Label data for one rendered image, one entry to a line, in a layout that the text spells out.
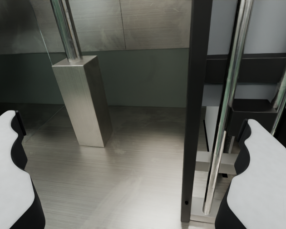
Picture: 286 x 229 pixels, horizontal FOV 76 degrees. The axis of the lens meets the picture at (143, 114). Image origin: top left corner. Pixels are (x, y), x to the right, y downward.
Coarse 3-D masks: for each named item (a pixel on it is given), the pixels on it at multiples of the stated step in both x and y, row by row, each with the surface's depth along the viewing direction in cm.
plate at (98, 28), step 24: (48, 0) 63; (72, 0) 62; (96, 0) 60; (120, 0) 59; (144, 0) 58; (168, 0) 57; (48, 24) 68; (96, 24) 64; (120, 24) 63; (144, 24) 61; (168, 24) 60; (48, 48) 73; (96, 48) 69; (120, 48) 67; (144, 48) 66; (168, 48) 64
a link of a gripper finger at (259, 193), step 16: (240, 128) 12; (256, 128) 10; (240, 144) 11; (256, 144) 8; (272, 144) 9; (240, 160) 9; (256, 160) 8; (272, 160) 8; (240, 176) 7; (256, 176) 7; (272, 176) 7; (240, 192) 6; (256, 192) 6; (272, 192) 6; (224, 208) 6; (240, 208) 6; (256, 208) 6; (272, 208) 6; (224, 224) 6; (240, 224) 5; (256, 224) 5; (272, 224) 5
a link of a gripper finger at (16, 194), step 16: (16, 112) 10; (0, 128) 8; (16, 128) 9; (0, 144) 8; (16, 144) 8; (0, 160) 7; (16, 160) 8; (0, 176) 6; (16, 176) 6; (0, 192) 6; (16, 192) 6; (32, 192) 6; (0, 208) 5; (16, 208) 5; (32, 208) 6; (0, 224) 5; (16, 224) 5; (32, 224) 6
